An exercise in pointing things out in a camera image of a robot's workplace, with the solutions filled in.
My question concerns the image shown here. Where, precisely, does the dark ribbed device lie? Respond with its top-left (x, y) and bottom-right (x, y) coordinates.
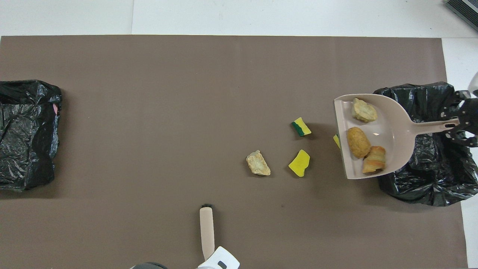
top-left (446, 0), bottom-right (478, 32)

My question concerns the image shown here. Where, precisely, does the small yellow green sponge piece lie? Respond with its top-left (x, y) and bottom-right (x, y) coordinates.
top-left (291, 117), bottom-right (312, 137)

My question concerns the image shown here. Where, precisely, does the orange-brown oval sponge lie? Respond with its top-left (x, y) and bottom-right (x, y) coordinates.
top-left (347, 127), bottom-right (372, 159)

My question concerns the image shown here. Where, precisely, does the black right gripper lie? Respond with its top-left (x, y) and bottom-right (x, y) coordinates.
top-left (441, 90), bottom-right (478, 148)

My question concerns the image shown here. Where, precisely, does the brown table mat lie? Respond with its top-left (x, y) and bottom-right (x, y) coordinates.
top-left (0, 35), bottom-right (469, 269)

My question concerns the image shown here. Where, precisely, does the black bag bin, pink spot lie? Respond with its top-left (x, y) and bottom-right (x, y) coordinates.
top-left (0, 80), bottom-right (63, 192)

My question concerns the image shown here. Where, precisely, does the beige hand brush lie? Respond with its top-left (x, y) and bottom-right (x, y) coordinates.
top-left (199, 204), bottom-right (216, 262)

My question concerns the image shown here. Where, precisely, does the plain yellow sponge piece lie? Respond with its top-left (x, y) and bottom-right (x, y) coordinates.
top-left (288, 149), bottom-right (311, 177)

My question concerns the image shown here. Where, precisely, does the pale yellow sponge chunk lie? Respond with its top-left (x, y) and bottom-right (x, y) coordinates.
top-left (246, 150), bottom-right (271, 176)
top-left (362, 146), bottom-right (387, 174)
top-left (351, 98), bottom-right (378, 123)

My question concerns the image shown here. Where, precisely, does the black bag lined bin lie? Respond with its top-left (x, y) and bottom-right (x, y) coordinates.
top-left (373, 81), bottom-right (478, 207)

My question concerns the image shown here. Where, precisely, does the beige plastic dustpan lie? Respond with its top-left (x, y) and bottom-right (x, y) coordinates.
top-left (333, 93), bottom-right (460, 180)

